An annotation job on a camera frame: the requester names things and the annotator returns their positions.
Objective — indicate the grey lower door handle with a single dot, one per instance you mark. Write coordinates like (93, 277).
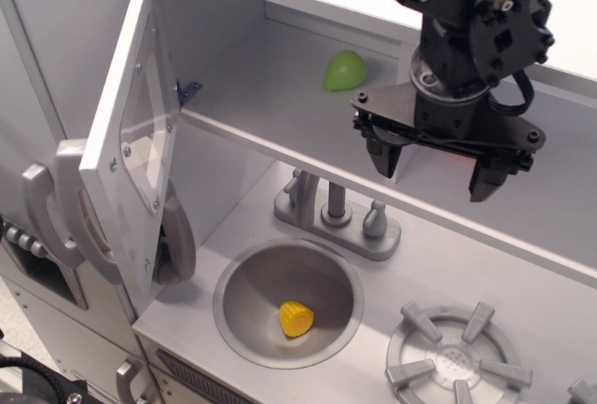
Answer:
(130, 383)

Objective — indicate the grey toy faucet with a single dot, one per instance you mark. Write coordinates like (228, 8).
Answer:
(366, 231)

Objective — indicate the green toy pear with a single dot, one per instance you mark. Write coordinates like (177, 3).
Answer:
(346, 71)

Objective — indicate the grey toy stove burner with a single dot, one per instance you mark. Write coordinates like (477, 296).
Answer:
(452, 355)

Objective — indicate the grey toy wall phone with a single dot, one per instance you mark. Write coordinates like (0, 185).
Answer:
(176, 261)

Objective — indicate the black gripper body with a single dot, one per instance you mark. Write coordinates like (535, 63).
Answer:
(470, 128)

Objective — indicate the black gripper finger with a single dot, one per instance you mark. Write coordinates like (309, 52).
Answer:
(488, 176)
(384, 148)

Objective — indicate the round metal sink bowl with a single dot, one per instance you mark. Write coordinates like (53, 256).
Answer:
(251, 290)

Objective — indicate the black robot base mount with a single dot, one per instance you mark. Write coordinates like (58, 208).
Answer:
(26, 380)

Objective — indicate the grey ice dispenser panel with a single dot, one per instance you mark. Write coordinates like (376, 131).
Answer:
(35, 262)

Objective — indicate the white microwave door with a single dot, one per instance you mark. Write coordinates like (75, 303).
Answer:
(112, 186)

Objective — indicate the grey fridge door handle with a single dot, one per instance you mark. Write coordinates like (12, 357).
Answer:
(38, 188)

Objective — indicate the white toy kitchen cabinet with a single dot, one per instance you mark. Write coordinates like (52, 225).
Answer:
(253, 109)

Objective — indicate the dark oven vent grille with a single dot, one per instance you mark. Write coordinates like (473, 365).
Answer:
(201, 383)

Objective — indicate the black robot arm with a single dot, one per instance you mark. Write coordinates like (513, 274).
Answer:
(468, 90)

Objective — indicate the yellow toy corn piece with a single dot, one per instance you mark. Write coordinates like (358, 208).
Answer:
(295, 318)

